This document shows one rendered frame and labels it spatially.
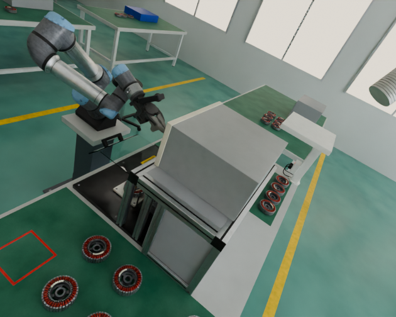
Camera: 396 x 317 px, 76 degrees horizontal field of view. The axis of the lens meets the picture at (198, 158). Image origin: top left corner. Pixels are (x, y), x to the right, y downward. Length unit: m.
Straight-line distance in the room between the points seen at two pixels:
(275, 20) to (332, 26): 1.03
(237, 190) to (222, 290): 0.53
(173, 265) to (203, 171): 0.44
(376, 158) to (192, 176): 5.20
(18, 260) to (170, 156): 0.67
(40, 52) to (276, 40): 4.87
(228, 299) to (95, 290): 0.54
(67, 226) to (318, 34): 5.15
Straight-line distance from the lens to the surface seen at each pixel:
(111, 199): 1.35
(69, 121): 1.88
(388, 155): 5.93
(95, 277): 1.15
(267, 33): 5.79
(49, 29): 1.39
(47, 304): 1.08
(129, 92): 1.19
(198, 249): 1.00
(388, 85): 1.91
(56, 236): 1.24
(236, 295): 1.28
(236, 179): 0.88
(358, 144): 5.84
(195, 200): 0.97
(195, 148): 0.91
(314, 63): 5.60
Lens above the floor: 1.77
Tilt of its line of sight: 34 degrees down
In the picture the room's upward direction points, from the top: 24 degrees clockwise
